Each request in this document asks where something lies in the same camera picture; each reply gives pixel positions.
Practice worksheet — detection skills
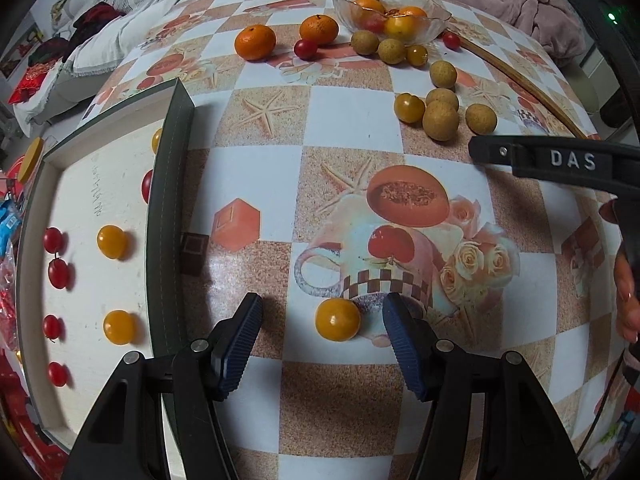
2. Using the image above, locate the long curved wooden stick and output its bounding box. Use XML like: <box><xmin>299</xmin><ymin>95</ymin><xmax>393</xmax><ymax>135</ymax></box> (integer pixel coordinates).
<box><xmin>447</xmin><ymin>15</ymin><xmax>588</xmax><ymax>139</ymax></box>

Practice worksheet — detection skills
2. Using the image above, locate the red plastic bag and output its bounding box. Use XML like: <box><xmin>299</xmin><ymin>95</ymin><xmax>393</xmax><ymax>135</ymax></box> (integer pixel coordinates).
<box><xmin>0</xmin><ymin>255</ymin><xmax>31</xmax><ymax>351</ymax></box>

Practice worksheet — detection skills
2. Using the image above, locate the white pillow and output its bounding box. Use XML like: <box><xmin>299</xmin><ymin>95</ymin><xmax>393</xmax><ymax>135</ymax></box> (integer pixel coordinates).
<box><xmin>70</xmin><ymin>10</ymin><xmax>166</xmax><ymax>78</ymax></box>

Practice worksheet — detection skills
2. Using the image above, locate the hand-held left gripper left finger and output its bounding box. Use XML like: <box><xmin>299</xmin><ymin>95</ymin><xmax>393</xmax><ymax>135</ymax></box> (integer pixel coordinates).
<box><xmin>62</xmin><ymin>291</ymin><xmax>264</xmax><ymax>480</ymax></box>

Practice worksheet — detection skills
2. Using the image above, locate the white tray with dark rim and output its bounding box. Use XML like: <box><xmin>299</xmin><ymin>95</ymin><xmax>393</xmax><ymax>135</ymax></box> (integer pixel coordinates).
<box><xmin>15</xmin><ymin>79</ymin><xmax>196</xmax><ymax>453</ymax></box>

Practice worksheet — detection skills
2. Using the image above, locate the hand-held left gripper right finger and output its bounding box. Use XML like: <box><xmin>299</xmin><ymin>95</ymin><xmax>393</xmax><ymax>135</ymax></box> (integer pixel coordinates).
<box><xmin>382</xmin><ymin>292</ymin><xmax>586</xmax><ymax>480</ymax></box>

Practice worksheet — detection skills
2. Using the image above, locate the red and black clothes pile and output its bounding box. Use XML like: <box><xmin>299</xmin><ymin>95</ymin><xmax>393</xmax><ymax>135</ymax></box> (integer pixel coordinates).
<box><xmin>27</xmin><ymin>2</ymin><xmax>126</xmax><ymax>68</ymax></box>

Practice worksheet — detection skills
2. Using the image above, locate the tangerine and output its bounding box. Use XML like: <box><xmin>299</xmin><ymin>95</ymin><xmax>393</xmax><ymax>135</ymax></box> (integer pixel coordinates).
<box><xmin>299</xmin><ymin>14</ymin><xmax>340</xmax><ymax>46</ymax></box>
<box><xmin>234</xmin><ymin>25</ymin><xmax>277</xmax><ymax>61</ymax></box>

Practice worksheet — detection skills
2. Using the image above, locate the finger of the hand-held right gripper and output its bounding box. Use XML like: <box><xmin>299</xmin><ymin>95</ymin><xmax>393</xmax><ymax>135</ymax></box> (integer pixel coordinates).
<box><xmin>468</xmin><ymin>135</ymin><xmax>626</xmax><ymax>196</ymax></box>

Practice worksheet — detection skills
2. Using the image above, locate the person's right hand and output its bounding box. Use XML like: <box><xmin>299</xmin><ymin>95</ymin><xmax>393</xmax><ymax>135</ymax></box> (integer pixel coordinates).
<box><xmin>600</xmin><ymin>200</ymin><xmax>640</xmax><ymax>345</ymax></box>

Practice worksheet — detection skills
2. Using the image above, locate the frosted glass bowl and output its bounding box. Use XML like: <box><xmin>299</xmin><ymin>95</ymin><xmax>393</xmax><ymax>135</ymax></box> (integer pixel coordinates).
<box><xmin>332</xmin><ymin>0</ymin><xmax>452</xmax><ymax>45</ymax></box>

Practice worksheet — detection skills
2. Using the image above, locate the red cushion with gold print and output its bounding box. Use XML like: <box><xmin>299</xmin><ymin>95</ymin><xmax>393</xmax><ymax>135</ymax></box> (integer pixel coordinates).
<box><xmin>7</xmin><ymin>60</ymin><xmax>56</xmax><ymax>106</ymax></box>

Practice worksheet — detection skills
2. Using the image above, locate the pink fleece blanket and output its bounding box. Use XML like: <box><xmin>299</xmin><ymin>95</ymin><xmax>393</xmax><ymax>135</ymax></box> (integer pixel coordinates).
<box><xmin>360</xmin><ymin>0</ymin><xmax>586</xmax><ymax>68</ymax></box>

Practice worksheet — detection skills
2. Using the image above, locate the yellow round lid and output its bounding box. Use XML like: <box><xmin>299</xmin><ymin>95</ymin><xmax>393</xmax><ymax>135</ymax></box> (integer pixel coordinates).
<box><xmin>17</xmin><ymin>138</ymin><xmax>46</xmax><ymax>183</ymax></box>

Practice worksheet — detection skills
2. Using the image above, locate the blue packet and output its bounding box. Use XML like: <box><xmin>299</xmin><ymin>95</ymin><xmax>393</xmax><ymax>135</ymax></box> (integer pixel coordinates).
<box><xmin>0</xmin><ymin>199</ymin><xmax>23</xmax><ymax>256</ymax></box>

